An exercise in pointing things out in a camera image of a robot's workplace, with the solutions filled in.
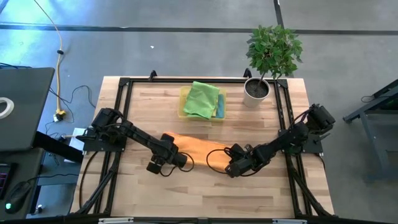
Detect orange microfiber towel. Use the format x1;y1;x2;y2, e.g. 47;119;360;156
162;131;233;171

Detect blue microfiber towel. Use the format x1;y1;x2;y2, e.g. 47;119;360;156
216;94;225;119

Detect grass green microfiber towel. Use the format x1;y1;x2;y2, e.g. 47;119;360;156
182;80;221;121

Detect yellow translucent plastic bin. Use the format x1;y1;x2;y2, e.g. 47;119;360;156
177;86;227;123

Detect white flat box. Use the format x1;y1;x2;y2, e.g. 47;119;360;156
68;127;90;154

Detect green plant in white pot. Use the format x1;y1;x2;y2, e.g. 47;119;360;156
243;24;304;109

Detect black side desk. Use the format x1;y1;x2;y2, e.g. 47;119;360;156
0;130;85;222

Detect black computer mouse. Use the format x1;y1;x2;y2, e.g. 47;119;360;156
4;181;32;215

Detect black keyboard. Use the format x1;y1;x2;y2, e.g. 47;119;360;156
0;161;16;200

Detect white tape roll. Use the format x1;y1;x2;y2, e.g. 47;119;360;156
0;96;15;120

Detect black metal side table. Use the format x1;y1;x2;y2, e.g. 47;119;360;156
343;79;398;183

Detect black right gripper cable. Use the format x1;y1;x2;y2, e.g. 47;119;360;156
206;148;233;175

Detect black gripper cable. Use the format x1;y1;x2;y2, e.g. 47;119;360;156
167;151;195;177
206;148;233;175

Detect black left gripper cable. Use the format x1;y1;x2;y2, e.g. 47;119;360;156
167;151;195;177

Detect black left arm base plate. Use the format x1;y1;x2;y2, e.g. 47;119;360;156
76;126;129;153

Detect white metal bracket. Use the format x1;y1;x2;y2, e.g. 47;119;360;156
98;217;134;224
272;218;308;224

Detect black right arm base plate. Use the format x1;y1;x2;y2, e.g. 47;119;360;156
278;128;324;156

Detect black aluminium table frame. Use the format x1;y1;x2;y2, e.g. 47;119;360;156
68;67;336;224

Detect yellow extension cable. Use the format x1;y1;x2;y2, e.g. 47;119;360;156
32;0;68;121

